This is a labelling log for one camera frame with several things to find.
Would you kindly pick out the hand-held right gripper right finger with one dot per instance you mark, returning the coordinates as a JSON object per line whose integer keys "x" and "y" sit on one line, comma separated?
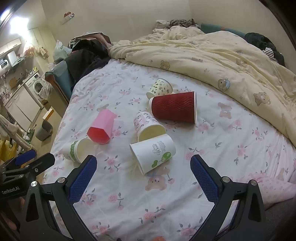
{"x": 204, "y": 178}

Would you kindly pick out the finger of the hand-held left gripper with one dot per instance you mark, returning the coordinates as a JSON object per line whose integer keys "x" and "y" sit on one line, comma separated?
{"x": 25, "y": 157}
{"x": 41, "y": 162}

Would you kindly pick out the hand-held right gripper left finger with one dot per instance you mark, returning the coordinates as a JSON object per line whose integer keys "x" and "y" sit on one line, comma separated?
{"x": 83, "y": 176}

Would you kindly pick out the white cup with green band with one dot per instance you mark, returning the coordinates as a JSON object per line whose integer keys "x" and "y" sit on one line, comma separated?
{"x": 78, "y": 149}

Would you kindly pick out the pink hexagonal cup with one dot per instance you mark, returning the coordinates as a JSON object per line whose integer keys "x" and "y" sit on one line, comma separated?
{"x": 101, "y": 127}

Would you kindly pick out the white cup with green print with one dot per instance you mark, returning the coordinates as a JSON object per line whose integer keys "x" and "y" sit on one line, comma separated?
{"x": 153, "y": 151}

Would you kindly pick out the white cup with panda print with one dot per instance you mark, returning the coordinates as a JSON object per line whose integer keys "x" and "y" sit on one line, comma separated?
{"x": 148, "y": 126}

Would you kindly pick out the dark red ribbed cup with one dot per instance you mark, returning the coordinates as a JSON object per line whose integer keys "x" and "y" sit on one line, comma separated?
{"x": 174, "y": 107}

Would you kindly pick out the cream cup with small print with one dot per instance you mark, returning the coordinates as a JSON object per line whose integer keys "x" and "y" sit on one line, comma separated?
{"x": 159, "y": 89}

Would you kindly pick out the grey waste bin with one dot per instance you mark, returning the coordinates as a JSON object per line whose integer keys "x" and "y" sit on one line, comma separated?
{"x": 44, "y": 132}

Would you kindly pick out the cardboard box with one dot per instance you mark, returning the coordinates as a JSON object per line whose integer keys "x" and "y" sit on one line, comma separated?
{"x": 48, "y": 114}

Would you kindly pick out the white kitchen cabinet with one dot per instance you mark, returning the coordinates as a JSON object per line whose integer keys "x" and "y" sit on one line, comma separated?
{"x": 23, "y": 107}

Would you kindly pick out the floral bed sheet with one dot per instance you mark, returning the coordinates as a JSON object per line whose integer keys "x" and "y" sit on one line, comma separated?
{"x": 138, "y": 197}

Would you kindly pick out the pink pillow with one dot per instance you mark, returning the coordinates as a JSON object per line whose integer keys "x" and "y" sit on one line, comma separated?
{"x": 275, "y": 190}

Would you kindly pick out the white washing machine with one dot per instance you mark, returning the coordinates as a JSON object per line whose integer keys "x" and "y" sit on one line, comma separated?
{"x": 37, "y": 84}

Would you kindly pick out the white plastic bag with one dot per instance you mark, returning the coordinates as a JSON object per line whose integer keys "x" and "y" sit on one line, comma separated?
{"x": 60, "y": 49}

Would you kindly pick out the pile of dark clothes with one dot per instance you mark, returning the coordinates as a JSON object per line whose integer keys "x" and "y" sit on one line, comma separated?
{"x": 85, "y": 53}

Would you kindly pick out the yellow bear print duvet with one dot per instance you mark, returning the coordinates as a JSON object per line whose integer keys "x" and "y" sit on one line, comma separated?
{"x": 208, "y": 55}

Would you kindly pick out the dark plush blanket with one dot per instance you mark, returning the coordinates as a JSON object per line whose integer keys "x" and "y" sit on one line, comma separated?
{"x": 266, "y": 46}

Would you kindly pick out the patterned pillow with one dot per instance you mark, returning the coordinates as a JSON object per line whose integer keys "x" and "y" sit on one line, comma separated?
{"x": 180, "y": 23}

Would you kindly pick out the teal bed frame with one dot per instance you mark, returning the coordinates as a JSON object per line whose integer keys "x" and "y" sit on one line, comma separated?
{"x": 61, "y": 76}

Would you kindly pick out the wall hook with hanging item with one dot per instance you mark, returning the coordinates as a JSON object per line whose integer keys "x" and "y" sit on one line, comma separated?
{"x": 69, "y": 16}

